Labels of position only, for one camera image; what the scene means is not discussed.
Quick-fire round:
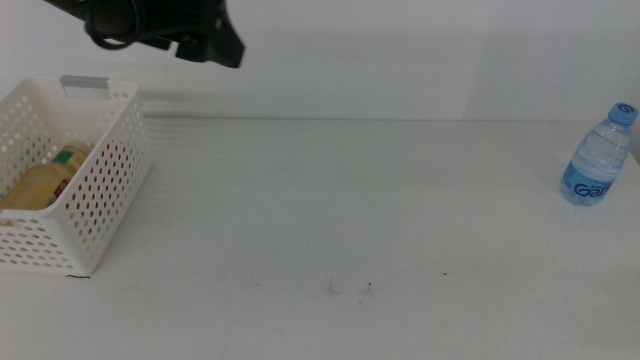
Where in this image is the white perforated plastic basket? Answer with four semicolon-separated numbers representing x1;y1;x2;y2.
0;75;154;278

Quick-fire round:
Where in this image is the water bottle with blue cap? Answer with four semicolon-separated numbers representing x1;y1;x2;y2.
559;102;640;207

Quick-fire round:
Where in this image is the red soda can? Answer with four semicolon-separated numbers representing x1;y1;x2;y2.
63;142;129;214

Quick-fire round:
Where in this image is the thin black cable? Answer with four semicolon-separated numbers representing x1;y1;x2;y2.
83;0;144;51

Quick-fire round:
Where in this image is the yellow tea bottle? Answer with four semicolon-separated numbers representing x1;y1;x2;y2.
0;142;95;211

